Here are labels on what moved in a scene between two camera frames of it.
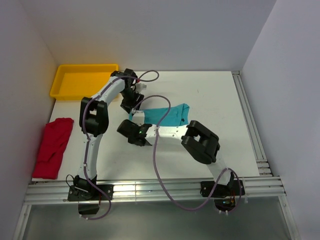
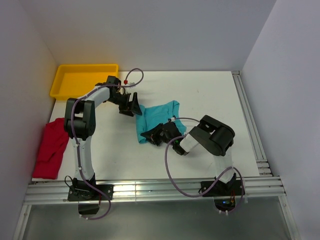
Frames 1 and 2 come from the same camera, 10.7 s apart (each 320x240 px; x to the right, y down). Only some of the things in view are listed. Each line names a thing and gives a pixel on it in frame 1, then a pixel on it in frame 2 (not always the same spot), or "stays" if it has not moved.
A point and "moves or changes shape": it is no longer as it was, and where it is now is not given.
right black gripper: [131, 140] to [152, 135]
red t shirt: [55, 139] stays
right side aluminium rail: [264, 168] stays
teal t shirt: [178, 115] moves or changes shape
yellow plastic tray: [75, 82] stays
